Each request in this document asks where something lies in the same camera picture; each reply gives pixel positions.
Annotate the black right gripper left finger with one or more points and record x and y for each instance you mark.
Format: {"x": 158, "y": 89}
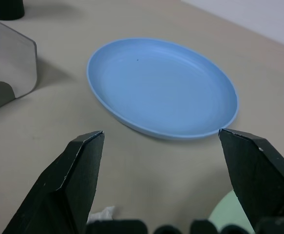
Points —
{"x": 66, "y": 185}

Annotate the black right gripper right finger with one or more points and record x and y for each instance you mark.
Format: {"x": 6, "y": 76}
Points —
{"x": 261, "y": 178}

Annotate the white paper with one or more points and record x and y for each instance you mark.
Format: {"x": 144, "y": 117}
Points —
{"x": 102, "y": 214}

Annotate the light green bowl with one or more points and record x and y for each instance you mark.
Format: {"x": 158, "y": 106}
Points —
{"x": 227, "y": 215}

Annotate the blue round plate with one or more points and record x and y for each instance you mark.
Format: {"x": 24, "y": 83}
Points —
{"x": 156, "y": 92}

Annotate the gray whiteboard eraser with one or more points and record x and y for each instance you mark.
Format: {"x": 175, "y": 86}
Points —
{"x": 7, "y": 53}

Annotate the black plastic cup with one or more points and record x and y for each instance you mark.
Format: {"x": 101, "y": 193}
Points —
{"x": 3, "y": 9}

